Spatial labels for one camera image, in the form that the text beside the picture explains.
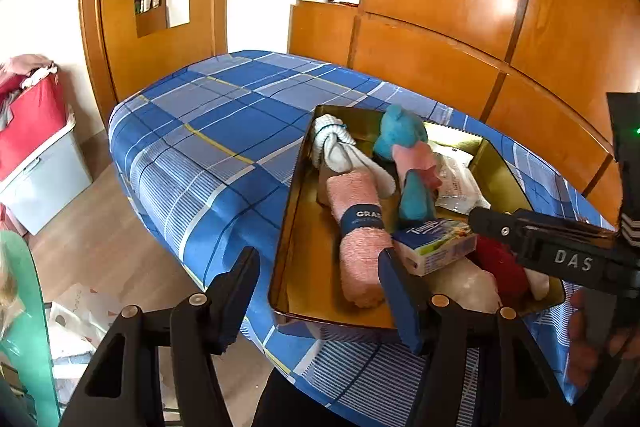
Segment gold metal tray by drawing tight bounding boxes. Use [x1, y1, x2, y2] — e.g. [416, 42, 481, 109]
[267, 104, 567, 330]

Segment white soft pad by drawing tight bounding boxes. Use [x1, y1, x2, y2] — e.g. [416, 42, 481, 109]
[525, 267, 551, 300]

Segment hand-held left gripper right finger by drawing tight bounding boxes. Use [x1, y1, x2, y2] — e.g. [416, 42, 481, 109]
[377, 248, 581, 427]

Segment pink towel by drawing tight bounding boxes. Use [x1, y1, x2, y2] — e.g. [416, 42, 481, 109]
[326, 172, 396, 308]

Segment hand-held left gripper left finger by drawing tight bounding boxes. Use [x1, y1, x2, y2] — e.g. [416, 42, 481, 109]
[59, 246, 262, 427]

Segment red fabric laundry bin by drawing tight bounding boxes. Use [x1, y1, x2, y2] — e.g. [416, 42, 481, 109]
[0, 54, 71, 182]

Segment person's right hand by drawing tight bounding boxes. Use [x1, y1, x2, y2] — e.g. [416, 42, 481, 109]
[569, 289, 621, 390]

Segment tissue packet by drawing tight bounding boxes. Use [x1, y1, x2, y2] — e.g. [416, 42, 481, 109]
[392, 218, 478, 278]

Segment white patterned paper bag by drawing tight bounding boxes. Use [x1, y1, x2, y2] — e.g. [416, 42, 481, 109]
[47, 282, 123, 403]

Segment green glass table top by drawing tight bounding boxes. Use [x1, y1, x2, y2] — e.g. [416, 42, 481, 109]
[0, 229, 62, 427]

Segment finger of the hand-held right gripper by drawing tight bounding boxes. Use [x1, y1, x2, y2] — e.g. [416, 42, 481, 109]
[468, 206, 540, 266]

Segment blue and pink plush toy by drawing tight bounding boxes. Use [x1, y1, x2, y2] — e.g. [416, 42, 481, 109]
[374, 104, 443, 223]

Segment white knotted socks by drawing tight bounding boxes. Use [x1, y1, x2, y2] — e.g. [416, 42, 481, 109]
[312, 113, 398, 198]

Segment wooden door with shelf niche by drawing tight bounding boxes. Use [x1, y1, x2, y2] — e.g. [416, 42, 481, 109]
[77, 0, 233, 110]

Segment red fluffy cloth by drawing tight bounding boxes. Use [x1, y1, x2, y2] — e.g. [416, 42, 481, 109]
[472, 234, 531, 300]

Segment clear plastic bag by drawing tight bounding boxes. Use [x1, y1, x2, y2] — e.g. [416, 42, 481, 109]
[427, 254, 501, 314]
[432, 146, 493, 215]

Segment white plastic storage box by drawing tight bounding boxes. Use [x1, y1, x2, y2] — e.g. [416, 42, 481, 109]
[0, 107, 94, 236]

